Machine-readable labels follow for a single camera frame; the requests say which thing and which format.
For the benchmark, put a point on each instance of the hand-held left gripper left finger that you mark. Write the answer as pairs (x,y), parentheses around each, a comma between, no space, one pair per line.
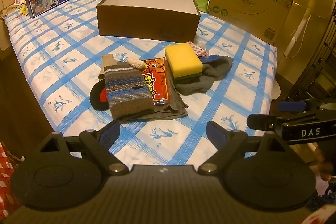
(111,132)

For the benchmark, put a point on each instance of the beige packet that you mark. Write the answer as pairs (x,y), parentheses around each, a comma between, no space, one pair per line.
(107,60)

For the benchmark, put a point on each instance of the thin grey cloth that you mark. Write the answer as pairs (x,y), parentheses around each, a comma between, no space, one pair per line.
(173,106)

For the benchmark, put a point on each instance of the red checkered cloth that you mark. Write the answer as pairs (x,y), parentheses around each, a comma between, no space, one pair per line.
(5,174)

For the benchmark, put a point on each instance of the blue checkered bed sheet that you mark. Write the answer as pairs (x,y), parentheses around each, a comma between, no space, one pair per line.
(65,43)

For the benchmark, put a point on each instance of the striped knitted pouch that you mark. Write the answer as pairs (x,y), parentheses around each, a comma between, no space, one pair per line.
(126,90)

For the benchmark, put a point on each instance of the black metal rack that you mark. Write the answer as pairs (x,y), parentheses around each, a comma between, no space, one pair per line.
(323,56)

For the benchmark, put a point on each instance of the grey fluffy towel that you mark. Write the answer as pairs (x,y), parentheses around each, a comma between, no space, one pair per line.
(199,82)

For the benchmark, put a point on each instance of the yellow and green sponge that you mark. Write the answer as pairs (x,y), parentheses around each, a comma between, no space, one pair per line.
(182,57)

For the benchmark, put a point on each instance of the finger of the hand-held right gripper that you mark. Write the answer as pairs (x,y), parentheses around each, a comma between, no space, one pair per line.
(291,106)
(262,121)

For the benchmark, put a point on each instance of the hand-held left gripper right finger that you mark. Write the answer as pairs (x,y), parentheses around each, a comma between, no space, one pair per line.
(215,132)

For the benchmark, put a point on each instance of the orange heat pack packet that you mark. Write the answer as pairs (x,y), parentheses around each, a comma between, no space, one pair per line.
(157,79)

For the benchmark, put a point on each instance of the bag of cotton swabs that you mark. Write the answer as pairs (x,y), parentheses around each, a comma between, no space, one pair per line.
(197,49)

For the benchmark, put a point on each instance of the brown cardboard box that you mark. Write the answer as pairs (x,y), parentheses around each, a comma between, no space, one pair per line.
(144,22)

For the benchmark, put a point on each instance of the small yellow object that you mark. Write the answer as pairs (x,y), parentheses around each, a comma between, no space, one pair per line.
(24,10)

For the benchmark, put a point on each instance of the person's right hand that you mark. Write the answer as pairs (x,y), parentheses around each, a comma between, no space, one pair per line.
(321,163)

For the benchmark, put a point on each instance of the cream knitted scrubber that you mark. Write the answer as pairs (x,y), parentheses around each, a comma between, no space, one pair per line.
(136,64)

